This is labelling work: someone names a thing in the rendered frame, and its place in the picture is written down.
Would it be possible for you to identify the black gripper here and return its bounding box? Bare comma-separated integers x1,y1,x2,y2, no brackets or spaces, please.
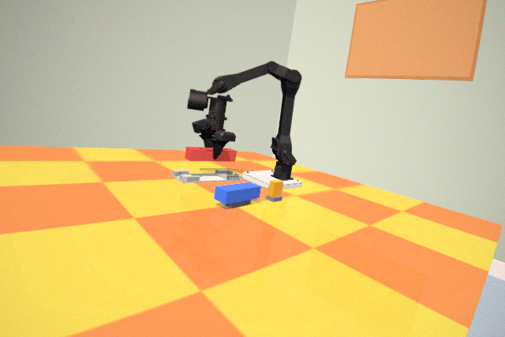
199,112,236,159

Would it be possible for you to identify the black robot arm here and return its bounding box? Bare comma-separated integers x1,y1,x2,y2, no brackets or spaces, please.
188,61,301,181

